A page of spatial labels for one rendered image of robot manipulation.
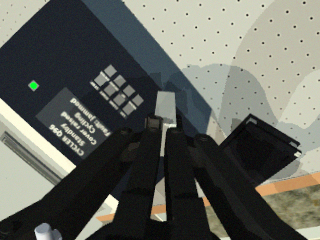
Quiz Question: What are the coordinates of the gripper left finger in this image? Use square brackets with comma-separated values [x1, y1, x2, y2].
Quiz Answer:
[0, 91, 166, 240]

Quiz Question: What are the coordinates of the cream multiwell plate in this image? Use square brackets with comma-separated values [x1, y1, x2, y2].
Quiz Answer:
[3, 140, 58, 186]

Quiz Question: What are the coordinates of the grey and dark blue benchtop lab instrument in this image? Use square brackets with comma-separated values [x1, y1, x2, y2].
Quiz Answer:
[0, 0, 212, 221]

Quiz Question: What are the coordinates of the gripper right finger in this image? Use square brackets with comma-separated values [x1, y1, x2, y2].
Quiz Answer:
[162, 92, 308, 240]

